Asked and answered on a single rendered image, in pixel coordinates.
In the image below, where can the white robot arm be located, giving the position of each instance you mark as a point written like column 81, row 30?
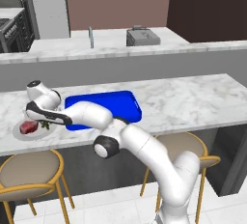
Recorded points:
column 141, row 147

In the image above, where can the blue tray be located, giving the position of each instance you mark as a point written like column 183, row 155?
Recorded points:
column 122, row 104

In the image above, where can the green asparagus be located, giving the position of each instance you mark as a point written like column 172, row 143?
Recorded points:
column 45, row 125

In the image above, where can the red raw steak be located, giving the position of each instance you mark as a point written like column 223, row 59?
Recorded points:
column 28, row 126

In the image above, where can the white round plate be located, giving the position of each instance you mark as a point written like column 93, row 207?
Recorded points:
column 25, row 136

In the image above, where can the grey tap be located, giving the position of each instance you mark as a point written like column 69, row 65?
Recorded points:
column 91, row 38

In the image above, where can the yellow stool with beige seat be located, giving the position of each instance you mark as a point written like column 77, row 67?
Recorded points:
column 29, row 170
column 185, row 144

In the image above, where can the grey fridge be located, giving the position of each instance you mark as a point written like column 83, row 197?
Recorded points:
column 51, row 5

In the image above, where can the dark brown cupboard run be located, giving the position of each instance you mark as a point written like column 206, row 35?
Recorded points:
column 209, row 7

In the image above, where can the dark stove with oven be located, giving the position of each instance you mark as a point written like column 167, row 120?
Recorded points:
column 13, row 31

